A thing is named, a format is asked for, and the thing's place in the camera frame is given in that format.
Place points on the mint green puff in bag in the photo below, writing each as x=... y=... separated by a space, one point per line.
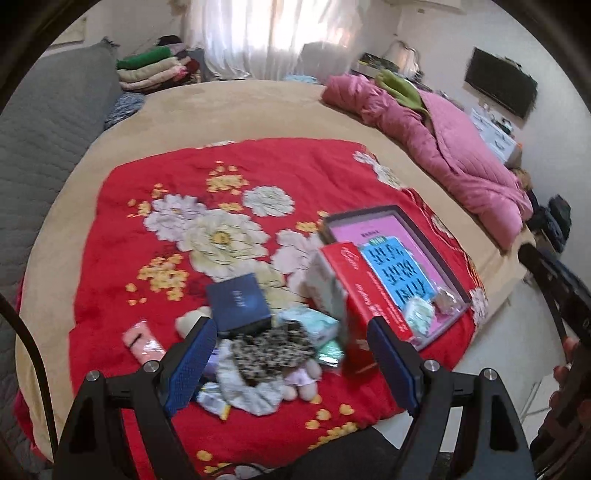
x=330 y=353

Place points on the stack of folded clothes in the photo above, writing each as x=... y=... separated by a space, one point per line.
x=147 y=69

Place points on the white curtain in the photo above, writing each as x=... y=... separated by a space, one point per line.
x=254 y=37

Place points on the beige plush doll purple dress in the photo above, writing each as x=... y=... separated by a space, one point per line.
x=302 y=387

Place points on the black wall television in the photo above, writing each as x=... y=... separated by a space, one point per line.
x=501 y=81

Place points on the person's right hand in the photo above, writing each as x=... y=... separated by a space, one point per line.
x=570 y=350

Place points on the navy blue box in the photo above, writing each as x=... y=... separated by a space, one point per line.
x=238 y=300

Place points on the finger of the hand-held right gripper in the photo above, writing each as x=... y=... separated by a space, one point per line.
x=540 y=272

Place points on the white dresser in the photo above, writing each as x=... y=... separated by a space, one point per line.
x=494 y=134

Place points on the pink quilt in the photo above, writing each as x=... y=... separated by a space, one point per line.
x=461 y=161

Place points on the pink packet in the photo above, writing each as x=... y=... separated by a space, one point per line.
x=143 y=344

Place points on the blue patterned cloth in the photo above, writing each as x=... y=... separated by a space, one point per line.
x=124 y=106

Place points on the grey quilted headboard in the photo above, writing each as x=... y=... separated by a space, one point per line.
x=46 y=138

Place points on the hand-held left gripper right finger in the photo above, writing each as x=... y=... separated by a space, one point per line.
x=392 y=360

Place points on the red floral blanket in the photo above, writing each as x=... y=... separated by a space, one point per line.
x=277 y=170

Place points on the pink and blue book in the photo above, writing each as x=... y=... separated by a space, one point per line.
x=360 y=230

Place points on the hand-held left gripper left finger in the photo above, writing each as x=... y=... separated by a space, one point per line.
x=194 y=364

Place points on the red tissue pack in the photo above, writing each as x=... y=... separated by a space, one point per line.
x=364 y=286

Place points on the white floral packet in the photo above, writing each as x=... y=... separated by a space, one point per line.
x=418 y=316

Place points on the grey chair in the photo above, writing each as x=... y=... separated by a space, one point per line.
x=321 y=57

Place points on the leopard print scrunchie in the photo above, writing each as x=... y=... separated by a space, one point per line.
x=272 y=350

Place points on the dark bags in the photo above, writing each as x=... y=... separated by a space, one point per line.
x=558 y=212

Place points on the person's dark pants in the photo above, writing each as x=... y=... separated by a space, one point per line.
x=369 y=452

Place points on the small beige plush toy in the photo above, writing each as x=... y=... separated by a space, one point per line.
x=189 y=321

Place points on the green cloth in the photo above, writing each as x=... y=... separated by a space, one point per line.
x=401 y=90

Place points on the grey shallow box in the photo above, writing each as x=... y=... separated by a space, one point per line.
x=364 y=216

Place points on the small white barcode packet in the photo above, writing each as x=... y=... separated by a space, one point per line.
x=212 y=401

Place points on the pale green tissue packet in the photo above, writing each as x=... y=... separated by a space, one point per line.
x=309 y=323

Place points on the small clear bag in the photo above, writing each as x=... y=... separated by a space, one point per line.
x=445 y=302

